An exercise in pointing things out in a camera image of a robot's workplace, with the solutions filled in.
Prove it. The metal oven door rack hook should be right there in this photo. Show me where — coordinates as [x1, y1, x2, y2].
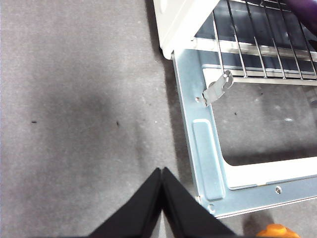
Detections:
[202, 70, 234, 108]

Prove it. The orange corn cob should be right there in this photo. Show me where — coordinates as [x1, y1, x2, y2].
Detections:
[256, 223, 300, 238]

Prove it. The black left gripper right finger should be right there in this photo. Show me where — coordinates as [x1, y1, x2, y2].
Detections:
[161, 166, 236, 238]

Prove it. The metal wire oven rack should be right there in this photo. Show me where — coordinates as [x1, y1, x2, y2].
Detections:
[212, 0, 317, 80]

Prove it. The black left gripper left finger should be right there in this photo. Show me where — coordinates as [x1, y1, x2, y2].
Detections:
[89, 167, 163, 238]

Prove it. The oven door with glass window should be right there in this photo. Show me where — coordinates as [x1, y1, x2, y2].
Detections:
[172, 48, 317, 219]

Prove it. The dark purple eggplant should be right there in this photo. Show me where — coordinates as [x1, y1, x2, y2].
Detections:
[284, 0, 317, 34]

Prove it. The cream Toshiba toaster oven body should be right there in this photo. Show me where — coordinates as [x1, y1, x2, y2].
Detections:
[152, 0, 317, 82]

